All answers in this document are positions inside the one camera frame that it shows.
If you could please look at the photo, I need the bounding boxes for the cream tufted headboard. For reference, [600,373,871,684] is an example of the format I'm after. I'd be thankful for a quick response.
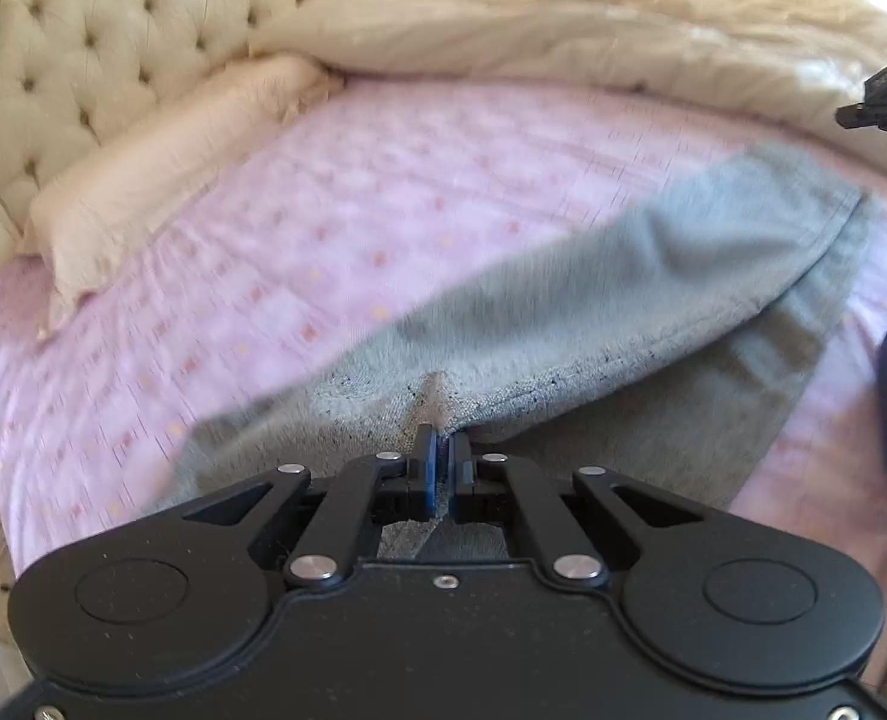
[0,0,399,248]

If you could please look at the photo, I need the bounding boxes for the cream duvet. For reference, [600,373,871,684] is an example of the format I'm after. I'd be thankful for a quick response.
[248,0,887,200]

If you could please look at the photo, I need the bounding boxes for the cream pillow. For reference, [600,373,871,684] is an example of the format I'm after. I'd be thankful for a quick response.
[23,52,347,335]

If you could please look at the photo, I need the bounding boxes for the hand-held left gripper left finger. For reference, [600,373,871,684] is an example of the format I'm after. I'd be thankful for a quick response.
[181,424,440,584]

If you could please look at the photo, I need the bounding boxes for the grey towel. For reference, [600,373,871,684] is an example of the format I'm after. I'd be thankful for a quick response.
[166,139,875,563]

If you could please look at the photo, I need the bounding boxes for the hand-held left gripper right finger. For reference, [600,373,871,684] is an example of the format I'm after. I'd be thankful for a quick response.
[447,431,708,586]

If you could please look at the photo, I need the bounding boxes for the pink patterned bed sheet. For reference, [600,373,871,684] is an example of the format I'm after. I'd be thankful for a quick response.
[0,79,887,616]

